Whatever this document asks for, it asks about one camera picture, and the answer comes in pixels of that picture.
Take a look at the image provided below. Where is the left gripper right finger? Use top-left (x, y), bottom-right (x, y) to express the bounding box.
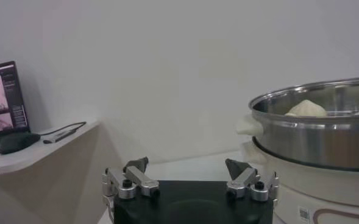
top-left (224, 158), bottom-right (280, 203)

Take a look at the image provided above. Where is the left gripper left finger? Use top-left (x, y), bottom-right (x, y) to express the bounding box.
top-left (101, 156), bottom-right (161, 200)

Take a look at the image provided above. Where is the white steamed baozi bun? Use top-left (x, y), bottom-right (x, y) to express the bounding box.
top-left (284, 99), bottom-right (328, 117)

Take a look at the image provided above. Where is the stainless steel steamer basket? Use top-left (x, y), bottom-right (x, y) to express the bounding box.
top-left (248, 75), bottom-right (359, 173)

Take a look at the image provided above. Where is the cream electric cooking pot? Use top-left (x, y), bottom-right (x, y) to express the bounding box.
top-left (235, 114), bottom-right (359, 224)

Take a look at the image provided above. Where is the grey usb hub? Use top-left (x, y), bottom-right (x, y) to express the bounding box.
top-left (42, 129), bottom-right (76, 144)

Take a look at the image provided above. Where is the white side table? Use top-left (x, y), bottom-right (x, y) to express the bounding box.
top-left (0, 120), bottom-right (102, 179)

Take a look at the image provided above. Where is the black computer mouse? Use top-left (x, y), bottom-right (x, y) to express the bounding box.
top-left (0, 131), bottom-right (41, 155)

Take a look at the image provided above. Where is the black open laptop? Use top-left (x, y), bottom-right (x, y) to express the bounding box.
top-left (0, 60), bottom-right (31, 155)

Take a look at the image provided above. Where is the black usb hub cable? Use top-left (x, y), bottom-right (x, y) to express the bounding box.
top-left (38, 121), bottom-right (87, 137)

